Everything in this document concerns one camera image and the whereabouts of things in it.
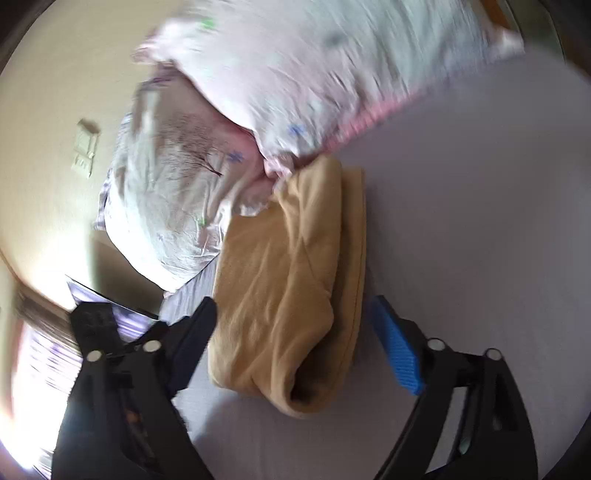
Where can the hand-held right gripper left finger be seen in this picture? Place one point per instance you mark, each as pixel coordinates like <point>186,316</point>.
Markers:
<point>190,342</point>

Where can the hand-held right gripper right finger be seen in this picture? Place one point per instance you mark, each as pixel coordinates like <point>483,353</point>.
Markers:
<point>398,347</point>

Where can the tan garment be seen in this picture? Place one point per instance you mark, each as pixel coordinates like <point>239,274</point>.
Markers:
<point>286,286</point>

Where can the lavender bed sheet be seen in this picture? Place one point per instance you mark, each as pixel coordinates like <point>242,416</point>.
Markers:
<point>461,254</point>

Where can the window with curtain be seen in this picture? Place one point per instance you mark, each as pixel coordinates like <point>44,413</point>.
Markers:
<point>37,360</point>

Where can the white floral pillow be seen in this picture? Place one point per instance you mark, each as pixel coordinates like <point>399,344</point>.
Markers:
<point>171,184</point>

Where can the white wall switch plate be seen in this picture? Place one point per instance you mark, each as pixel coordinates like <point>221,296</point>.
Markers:
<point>85,146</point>

